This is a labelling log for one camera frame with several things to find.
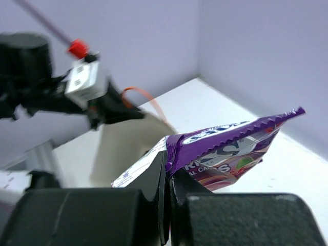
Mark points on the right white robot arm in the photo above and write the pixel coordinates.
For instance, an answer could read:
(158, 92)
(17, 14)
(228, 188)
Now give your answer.
(15, 184)

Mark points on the aluminium front rail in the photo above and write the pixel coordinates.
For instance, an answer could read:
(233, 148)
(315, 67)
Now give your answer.
(39, 158)

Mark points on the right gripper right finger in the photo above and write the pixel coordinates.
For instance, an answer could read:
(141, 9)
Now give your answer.
(201, 217)

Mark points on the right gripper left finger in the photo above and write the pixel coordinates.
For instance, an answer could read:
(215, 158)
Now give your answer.
(133, 215)

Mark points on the purple blue snack bar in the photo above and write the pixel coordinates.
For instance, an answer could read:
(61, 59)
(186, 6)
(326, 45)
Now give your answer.
(216, 157)

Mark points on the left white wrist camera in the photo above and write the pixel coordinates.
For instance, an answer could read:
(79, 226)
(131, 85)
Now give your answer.
(86, 82)

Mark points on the white paper bag orange handles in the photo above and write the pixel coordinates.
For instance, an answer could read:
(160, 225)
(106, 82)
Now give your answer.
(127, 149)

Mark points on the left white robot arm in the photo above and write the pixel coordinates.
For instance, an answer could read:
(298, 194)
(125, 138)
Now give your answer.
(27, 81)

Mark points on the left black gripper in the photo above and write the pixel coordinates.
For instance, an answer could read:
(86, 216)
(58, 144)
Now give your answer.
(114, 110)

